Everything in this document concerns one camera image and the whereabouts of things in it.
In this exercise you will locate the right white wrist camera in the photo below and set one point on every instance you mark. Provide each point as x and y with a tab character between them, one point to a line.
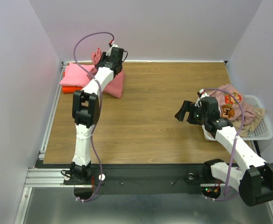
201	94

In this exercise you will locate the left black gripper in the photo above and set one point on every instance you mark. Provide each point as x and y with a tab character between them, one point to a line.
103	57

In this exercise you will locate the mauve pixel print t shirt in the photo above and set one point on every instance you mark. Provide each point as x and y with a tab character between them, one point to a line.
231	104

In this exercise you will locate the folded pink t shirt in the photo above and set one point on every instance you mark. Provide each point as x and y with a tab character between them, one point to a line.
74	69

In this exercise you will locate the white plastic laundry basket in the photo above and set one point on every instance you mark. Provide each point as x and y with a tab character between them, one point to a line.
263	131

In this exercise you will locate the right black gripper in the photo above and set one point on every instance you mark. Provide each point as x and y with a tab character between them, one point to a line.
191	112

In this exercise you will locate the beige t shirt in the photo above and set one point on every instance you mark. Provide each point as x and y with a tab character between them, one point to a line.
255	121

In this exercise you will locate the dusty rose t shirt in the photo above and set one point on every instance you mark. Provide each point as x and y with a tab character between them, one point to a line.
116	86

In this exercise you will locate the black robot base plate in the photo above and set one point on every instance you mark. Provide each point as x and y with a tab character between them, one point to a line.
139	179

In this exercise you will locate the folded orange t shirt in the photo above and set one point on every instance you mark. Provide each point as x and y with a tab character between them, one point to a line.
71	89

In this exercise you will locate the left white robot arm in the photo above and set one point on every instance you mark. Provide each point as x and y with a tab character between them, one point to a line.
86	110

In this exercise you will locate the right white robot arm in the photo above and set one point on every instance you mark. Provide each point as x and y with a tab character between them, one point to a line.
253	179

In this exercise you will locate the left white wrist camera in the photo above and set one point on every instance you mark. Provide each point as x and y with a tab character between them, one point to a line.
112	44

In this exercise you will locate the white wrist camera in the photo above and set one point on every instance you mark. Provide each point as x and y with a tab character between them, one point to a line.
201	94
112	44

